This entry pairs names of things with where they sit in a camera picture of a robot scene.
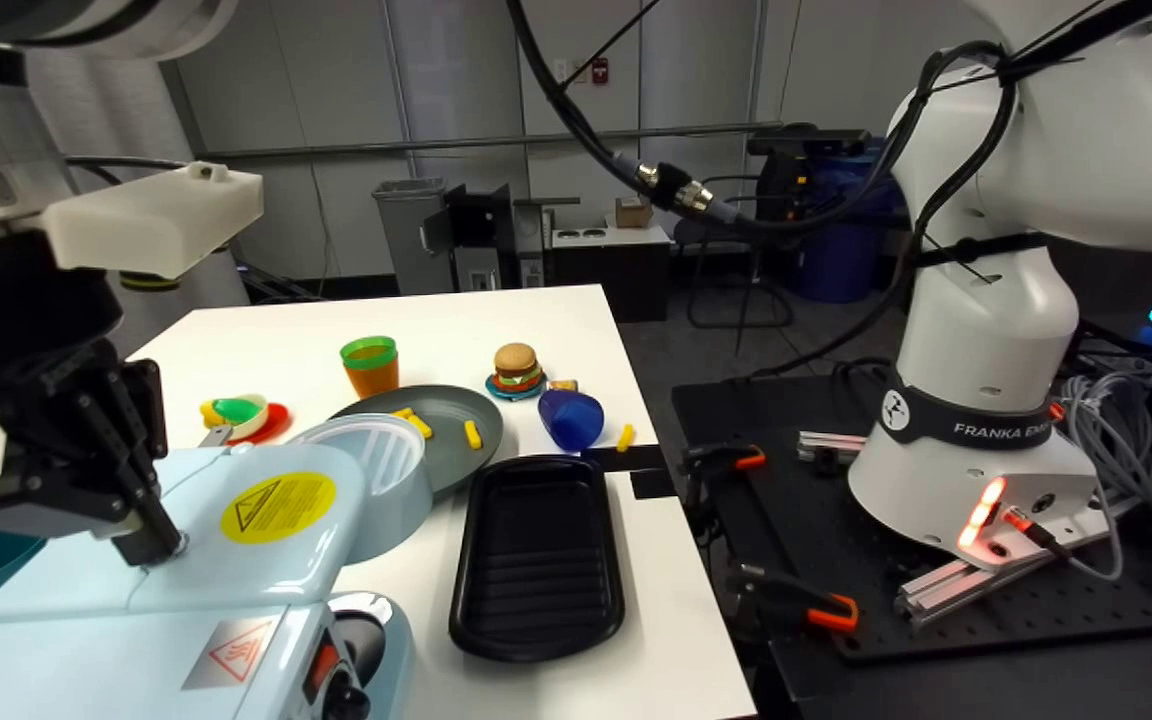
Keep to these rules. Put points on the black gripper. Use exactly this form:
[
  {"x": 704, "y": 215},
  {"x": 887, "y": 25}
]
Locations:
[{"x": 10, "y": 315}]

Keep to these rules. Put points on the light blue breakfast maker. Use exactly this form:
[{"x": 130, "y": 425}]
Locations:
[{"x": 149, "y": 626}]

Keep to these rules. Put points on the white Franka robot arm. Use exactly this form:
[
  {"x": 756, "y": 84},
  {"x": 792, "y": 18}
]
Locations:
[{"x": 990, "y": 333}]

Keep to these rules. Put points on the green and yellow toy food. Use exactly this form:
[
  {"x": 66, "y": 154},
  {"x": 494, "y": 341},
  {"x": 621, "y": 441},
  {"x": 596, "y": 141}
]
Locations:
[{"x": 233, "y": 410}]

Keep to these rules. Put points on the small red plate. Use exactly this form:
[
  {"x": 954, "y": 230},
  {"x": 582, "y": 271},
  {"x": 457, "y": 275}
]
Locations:
[{"x": 276, "y": 425}]

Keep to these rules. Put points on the green and orange cup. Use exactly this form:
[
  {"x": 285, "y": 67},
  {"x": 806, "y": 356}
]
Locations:
[{"x": 368, "y": 364}]

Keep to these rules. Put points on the grey curtain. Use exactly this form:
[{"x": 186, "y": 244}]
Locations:
[{"x": 109, "y": 122}]

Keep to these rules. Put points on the yellow toy fry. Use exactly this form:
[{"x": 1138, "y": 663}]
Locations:
[
  {"x": 414, "y": 425},
  {"x": 624, "y": 436},
  {"x": 468, "y": 432}
]

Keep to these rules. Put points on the grey round plate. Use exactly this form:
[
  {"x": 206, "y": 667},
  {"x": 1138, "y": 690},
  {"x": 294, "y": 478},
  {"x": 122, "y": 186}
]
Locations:
[{"x": 461, "y": 460}]

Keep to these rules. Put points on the grey trash can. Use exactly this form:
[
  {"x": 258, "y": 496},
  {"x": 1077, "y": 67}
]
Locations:
[{"x": 414, "y": 238}]

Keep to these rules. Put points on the small teal saucer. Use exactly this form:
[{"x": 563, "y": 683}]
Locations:
[{"x": 498, "y": 389}]

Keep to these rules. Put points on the toy burger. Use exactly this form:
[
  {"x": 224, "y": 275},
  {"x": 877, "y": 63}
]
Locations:
[{"x": 519, "y": 364}]

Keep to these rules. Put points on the black machine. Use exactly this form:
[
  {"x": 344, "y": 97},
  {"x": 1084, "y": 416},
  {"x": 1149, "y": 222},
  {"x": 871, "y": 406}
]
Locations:
[{"x": 487, "y": 230}]

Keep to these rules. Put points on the black rectangular tray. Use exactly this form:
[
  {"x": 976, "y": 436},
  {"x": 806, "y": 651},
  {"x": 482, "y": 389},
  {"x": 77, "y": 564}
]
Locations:
[{"x": 538, "y": 560}]

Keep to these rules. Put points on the blue toy object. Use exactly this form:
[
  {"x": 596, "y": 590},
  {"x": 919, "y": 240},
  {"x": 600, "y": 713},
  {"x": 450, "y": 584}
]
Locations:
[{"x": 570, "y": 422}]

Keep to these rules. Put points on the dark low cabinet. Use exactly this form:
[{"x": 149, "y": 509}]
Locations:
[{"x": 609, "y": 275}]

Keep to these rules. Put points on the small cardboard box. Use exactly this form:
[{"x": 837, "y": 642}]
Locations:
[{"x": 634, "y": 215}]

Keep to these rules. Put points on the orange and black clamp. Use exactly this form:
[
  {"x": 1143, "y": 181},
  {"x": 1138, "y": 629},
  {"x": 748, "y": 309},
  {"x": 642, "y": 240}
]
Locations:
[
  {"x": 724, "y": 460},
  {"x": 798, "y": 603}
]

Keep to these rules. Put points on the black metal chair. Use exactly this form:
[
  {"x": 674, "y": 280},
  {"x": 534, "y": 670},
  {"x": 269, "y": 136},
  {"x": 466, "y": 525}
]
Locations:
[{"x": 733, "y": 253}]

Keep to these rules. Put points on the black perforated base board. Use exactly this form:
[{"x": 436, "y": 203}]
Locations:
[{"x": 802, "y": 533}]

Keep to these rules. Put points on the short aluminium extrusion bar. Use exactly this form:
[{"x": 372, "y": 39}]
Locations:
[{"x": 831, "y": 446}]

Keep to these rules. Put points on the black equipment stand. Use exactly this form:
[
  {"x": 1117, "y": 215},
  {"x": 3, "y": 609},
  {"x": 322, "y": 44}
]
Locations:
[{"x": 798, "y": 167}]

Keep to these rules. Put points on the blue barrel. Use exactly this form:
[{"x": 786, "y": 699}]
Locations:
[{"x": 848, "y": 240}]

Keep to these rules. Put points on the long aluminium extrusion bar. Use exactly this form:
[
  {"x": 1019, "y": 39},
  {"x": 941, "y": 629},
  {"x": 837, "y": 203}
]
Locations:
[{"x": 990, "y": 568}]

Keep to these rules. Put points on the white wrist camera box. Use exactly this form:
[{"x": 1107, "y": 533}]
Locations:
[{"x": 157, "y": 222}]

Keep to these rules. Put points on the grey wall rail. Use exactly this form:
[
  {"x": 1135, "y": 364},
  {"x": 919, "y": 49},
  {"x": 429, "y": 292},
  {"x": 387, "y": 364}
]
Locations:
[{"x": 468, "y": 141}]

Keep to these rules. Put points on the wall switch plate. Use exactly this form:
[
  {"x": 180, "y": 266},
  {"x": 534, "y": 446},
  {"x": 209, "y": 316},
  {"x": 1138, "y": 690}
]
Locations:
[{"x": 596, "y": 68}]

